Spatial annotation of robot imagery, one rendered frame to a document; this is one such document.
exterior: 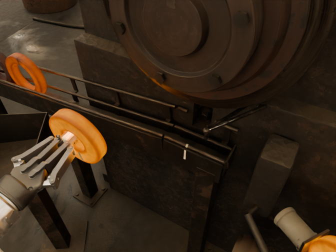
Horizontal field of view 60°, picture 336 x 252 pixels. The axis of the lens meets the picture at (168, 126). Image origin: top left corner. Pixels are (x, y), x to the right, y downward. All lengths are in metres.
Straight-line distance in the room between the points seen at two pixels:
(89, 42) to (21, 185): 0.54
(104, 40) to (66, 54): 1.75
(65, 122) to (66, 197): 1.00
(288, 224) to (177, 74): 0.45
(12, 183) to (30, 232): 0.99
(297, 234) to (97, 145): 0.50
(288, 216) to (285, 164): 0.13
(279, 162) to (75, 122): 0.48
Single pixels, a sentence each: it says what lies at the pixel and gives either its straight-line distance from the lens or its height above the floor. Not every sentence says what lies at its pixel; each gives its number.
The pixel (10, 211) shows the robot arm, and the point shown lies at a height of 0.85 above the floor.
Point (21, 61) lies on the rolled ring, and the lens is 1.21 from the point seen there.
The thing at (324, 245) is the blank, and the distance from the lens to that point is 0.72.
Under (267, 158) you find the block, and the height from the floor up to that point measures 0.80.
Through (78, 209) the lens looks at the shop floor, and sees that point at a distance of 1.60.
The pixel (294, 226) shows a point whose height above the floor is 0.69.
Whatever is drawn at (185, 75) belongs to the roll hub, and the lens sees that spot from 0.57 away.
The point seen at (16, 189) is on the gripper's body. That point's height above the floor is 0.86.
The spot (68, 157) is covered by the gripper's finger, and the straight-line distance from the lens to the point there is 0.67.
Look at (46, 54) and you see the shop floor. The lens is 2.81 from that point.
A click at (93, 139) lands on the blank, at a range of 0.67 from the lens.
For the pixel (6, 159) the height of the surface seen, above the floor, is 0.60.
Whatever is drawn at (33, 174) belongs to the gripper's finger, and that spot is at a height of 0.85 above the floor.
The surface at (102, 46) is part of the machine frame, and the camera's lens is 0.98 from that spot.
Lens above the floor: 1.34
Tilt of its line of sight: 45 degrees down
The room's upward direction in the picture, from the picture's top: straight up
